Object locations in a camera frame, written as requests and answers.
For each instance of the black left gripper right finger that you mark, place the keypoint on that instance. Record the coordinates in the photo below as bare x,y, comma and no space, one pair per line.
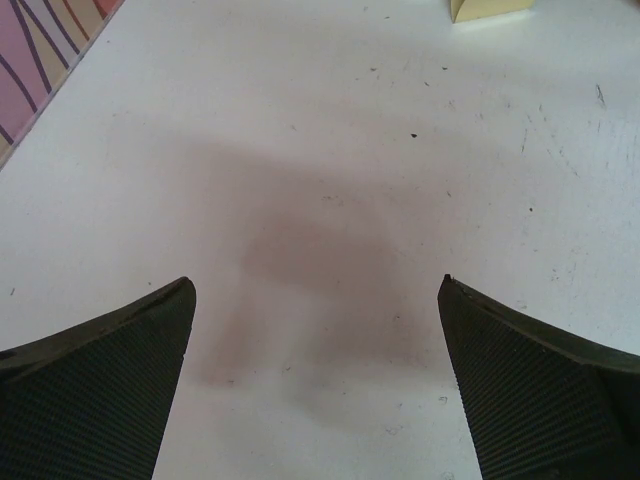
540,402

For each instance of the yellow sticky note pad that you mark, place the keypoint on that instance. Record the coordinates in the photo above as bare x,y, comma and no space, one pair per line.
469,10

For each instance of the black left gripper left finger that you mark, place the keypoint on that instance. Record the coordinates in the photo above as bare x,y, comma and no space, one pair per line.
93,401

